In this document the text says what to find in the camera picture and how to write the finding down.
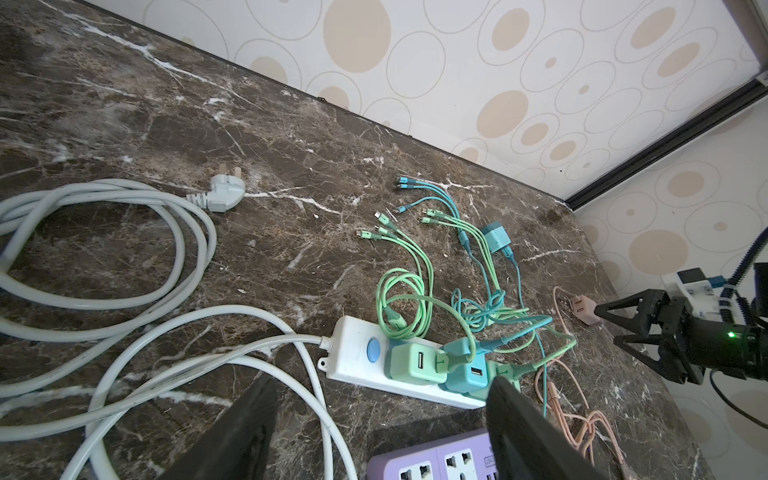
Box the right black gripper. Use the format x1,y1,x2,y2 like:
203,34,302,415
594,289,767,384

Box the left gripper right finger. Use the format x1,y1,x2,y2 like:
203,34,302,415
486,378,603,480

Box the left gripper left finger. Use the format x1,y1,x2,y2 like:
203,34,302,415
160,374,278,480

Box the pink charger cable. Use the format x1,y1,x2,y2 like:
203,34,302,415
533,285,625,475

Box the pink charger plug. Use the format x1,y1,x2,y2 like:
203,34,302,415
571,295,602,326

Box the darker green charger plug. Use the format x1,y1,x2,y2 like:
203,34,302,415
466,360,525,401

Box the teal charger plug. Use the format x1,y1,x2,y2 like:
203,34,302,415
439,338,488,396
481,222,513,256

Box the light green charger plug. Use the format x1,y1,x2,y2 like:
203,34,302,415
385,343,448,386

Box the white blue power strip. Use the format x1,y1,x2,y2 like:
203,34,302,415
317,315,485,409

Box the light green charger cable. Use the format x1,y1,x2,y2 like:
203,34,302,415
355,209,479,361

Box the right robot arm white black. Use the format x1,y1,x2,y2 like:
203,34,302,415
594,231,767,428

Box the purple power strip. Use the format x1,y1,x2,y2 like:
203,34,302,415
367,429,501,480

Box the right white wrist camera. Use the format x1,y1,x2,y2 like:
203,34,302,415
661,268,735,323

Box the tangled green teal cables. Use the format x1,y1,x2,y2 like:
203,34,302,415
392,175,578,418

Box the white power strip cable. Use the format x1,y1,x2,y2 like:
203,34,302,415
0,166,359,480

